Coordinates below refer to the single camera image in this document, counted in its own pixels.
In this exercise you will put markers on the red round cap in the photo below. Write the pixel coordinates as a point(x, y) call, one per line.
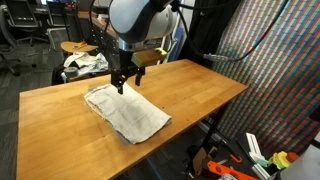
point(293, 156)

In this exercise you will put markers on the black hanging fabric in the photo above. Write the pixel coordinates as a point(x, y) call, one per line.
point(208, 33)

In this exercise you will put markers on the open cardboard box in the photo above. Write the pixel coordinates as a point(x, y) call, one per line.
point(200, 158)

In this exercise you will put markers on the brass wrist camera box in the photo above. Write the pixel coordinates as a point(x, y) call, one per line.
point(146, 58)

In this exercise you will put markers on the white cloth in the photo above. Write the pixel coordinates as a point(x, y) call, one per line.
point(130, 113)

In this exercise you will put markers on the colourful toys on stool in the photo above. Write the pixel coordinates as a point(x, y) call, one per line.
point(80, 44)

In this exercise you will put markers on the yellow green plastic item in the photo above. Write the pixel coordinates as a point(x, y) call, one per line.
point(280, 160)

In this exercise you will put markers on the white pipe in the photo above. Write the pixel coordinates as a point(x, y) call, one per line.
point(165, 50)

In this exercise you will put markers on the blue board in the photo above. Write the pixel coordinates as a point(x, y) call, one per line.
point(178, 43)

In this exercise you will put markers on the translucent white container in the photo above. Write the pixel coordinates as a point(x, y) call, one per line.
point(301, 166)

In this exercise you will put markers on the round wooden stool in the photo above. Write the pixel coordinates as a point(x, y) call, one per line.
point(78, 48)

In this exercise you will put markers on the grey tape roll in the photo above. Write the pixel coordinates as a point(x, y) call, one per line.
point(70, 71)

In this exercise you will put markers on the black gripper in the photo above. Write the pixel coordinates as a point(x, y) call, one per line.
point(125, 65)

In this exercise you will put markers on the white slotted metal plate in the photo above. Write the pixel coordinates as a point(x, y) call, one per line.
point(253, 146)

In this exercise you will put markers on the wooden top workbench cabinet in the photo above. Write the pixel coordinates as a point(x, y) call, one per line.
point(100, 36)

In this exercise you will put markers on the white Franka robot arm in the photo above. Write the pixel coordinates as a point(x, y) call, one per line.
point(140, 20)

